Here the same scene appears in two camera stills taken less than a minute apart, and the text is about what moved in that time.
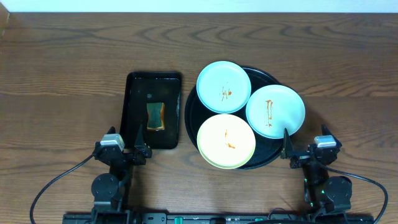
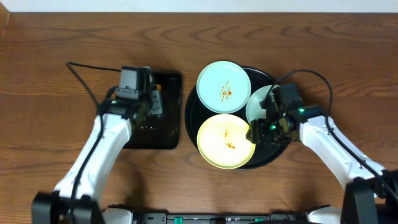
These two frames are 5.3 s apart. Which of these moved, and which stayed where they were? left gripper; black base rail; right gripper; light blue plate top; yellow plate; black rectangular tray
Moved: left gripper; right gripper
Stayed: yellow plate; black base rail; black rectangular tray; light blue plate top
